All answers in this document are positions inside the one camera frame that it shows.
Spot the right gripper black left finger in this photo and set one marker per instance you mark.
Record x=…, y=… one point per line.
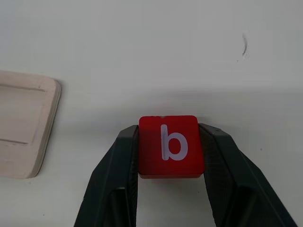
x=111, y=179

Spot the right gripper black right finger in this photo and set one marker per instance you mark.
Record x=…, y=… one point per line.
x=236, y=184

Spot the red letter b block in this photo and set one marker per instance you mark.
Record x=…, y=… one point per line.
x=151, y=146

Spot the light wooden letter tray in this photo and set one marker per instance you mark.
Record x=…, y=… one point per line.
x=21, y=118

